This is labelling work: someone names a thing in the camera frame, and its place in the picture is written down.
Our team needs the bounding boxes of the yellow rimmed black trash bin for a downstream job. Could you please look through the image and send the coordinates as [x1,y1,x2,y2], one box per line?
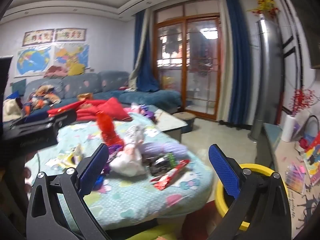
[216,163,288,231]

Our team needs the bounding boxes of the red plastic bag trash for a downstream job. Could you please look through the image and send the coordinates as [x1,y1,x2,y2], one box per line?
[96,112,124,147]

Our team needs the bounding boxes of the white plastic bag trash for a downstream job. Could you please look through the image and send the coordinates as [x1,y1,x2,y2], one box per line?
[110,125,145,177]

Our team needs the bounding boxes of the red snack wrapper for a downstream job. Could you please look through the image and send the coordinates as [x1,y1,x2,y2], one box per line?
[153,160,190,190]

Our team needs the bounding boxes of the bead organizer box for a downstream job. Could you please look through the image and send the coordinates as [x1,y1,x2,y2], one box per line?
[285,163,306,194]

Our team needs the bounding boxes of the tv cabinet counter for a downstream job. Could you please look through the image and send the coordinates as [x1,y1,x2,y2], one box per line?
[255,109,319,239]

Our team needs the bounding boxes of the light blue cartoon blanket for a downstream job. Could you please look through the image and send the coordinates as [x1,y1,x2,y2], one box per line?
[26,121,214,230]

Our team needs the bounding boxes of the red clothing pile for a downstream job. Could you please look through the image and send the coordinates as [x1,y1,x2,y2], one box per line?
[47,97,132,121]

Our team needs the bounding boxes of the blue grey sofa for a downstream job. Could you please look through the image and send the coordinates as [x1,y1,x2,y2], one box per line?
[23,70,182,113]

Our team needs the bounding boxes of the world map poster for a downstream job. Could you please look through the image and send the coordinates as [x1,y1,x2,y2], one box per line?
[16,46,52,76]

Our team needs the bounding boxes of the white ribbed vase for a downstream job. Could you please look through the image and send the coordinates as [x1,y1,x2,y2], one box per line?
[281,115,296,142]

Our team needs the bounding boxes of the colourful girl painting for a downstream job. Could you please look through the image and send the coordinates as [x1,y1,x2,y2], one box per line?
[302,133,319,179]

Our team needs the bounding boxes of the china map poster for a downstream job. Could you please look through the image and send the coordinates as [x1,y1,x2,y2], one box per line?
[53,43,90,69]

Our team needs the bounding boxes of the calligraphy scroll left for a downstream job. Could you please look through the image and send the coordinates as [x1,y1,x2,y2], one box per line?
[22,29,55,47]

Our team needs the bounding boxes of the calligraphy scroll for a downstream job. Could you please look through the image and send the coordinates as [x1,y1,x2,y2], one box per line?
[55,28,87,42]
[22,29,55,47]

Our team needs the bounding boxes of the blue right curtain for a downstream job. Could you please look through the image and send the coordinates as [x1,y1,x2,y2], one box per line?
[226,0,251,125]

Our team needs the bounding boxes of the blue curtain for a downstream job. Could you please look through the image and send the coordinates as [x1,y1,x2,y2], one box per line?
[129,8,159,92]
[226,0,251,125]

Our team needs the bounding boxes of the calligraphy scroll right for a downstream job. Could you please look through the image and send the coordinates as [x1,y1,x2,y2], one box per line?
[55,28,87,42]

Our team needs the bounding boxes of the silver tower air conditioner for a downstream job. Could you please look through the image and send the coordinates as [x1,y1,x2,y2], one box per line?
[248,14,284,142]

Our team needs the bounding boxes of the red berry branches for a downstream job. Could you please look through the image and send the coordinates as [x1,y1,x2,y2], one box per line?
[290,88,315,116]

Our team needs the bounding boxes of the round blue stool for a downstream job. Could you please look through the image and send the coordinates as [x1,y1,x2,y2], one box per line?
[174,112,196,134]

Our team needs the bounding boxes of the purple clothing on table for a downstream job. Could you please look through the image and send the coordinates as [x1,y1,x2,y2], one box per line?
[130,103,156,121]

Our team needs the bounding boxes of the white top coffee table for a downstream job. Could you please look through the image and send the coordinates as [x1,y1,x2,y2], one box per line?
[149,105,187,142]

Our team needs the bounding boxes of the blue left curtain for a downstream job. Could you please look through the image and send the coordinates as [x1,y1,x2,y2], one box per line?
[129,8,159,92]

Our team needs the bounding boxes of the wooden glass sliding door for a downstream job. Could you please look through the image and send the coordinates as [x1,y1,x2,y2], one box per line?
[152,0,222,120]

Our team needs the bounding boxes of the yellow red flowers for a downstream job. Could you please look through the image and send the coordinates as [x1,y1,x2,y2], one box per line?
[248,0,279,18]

